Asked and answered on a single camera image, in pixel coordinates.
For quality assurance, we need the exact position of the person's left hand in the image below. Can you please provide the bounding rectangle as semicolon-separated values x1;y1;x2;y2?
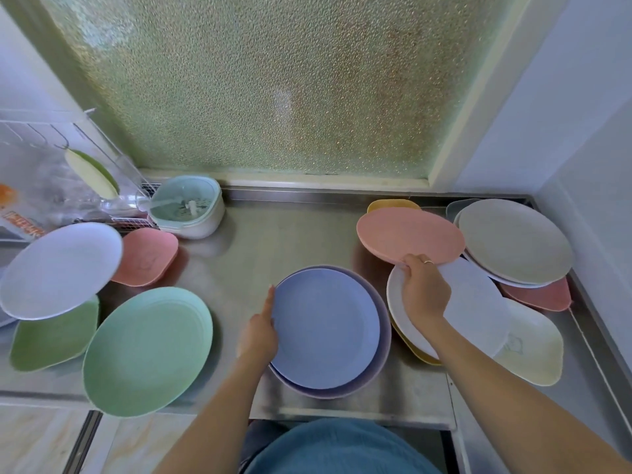
237;285;279;363

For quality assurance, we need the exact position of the person's right hand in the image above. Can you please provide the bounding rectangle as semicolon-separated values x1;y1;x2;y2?
401;254;452;328

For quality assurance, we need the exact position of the pink round plate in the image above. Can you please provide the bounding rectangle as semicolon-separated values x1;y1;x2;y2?
356;207;466;267

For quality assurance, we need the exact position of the blue round plate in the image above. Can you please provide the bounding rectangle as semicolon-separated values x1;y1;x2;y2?
270;269;381;390

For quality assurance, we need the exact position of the person's right forearm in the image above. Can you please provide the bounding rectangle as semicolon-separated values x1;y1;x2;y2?
412;313;632;474

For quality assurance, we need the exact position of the person's left forearm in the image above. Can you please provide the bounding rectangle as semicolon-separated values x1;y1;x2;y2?
153;353;277;474

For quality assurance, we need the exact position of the yellow squarish plate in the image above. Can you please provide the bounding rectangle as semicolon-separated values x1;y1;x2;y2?
366;198;421;215

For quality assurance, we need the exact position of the purple round plate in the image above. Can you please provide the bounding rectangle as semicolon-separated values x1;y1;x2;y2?
268;264;392;400

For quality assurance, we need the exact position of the grey plate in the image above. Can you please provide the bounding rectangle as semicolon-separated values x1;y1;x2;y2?
446;198;482;224

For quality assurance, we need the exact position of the white round plate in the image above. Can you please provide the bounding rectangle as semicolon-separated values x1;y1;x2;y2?
386;256;512;361
0;222;123;321
453;212;550;290

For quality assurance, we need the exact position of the beige round plate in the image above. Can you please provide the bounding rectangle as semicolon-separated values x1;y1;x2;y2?
457;198;574;286

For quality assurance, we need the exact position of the green and white strainer bowl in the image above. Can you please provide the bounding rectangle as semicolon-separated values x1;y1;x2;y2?
147;175;225;240

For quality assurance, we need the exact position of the green round plate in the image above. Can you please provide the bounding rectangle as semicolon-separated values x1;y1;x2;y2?
82;286;214;418

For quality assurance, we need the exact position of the pink squarish plate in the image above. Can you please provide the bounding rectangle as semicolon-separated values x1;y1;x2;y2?
110;227;179;287
499;276;573;312

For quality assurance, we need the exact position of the cream squarish plate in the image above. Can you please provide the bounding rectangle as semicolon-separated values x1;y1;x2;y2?
494;298;565;387

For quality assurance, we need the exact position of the person's blue garment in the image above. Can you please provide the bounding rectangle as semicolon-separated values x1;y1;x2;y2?
244;418;442;474

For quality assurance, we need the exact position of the frosted glass window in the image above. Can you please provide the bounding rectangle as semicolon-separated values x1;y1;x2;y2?
37;0;536;193

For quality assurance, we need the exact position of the yellow-green plate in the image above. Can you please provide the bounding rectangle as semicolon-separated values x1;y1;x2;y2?
64;149;120;201

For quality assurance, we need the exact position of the green squarish plate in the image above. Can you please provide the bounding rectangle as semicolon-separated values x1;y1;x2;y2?
9;296;100;373

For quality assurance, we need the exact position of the orange printed packet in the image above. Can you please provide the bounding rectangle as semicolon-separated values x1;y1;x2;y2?
0;185;47;240

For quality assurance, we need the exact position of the white wire dish rack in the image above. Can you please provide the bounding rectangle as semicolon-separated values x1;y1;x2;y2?
0;107;161;242

